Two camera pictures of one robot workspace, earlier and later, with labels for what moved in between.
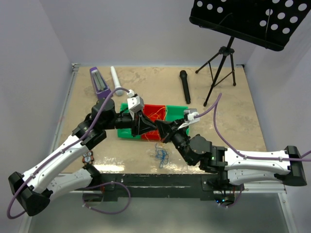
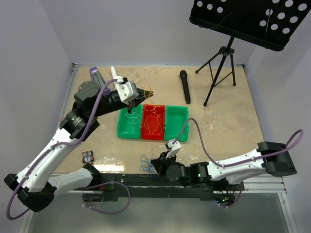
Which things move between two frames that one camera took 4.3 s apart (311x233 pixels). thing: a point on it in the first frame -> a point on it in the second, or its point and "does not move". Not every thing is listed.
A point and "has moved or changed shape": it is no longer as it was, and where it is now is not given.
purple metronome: (100, 86) does not move
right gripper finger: (164, 128) -> (160, 164)
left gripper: (141, 124) -> (143, 95)
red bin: (156, 112) does not move
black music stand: (269, 23) does not move
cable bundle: (162, 155) has moved or changed shape
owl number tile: (88, 158) does not move
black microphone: (183, 74) does not move
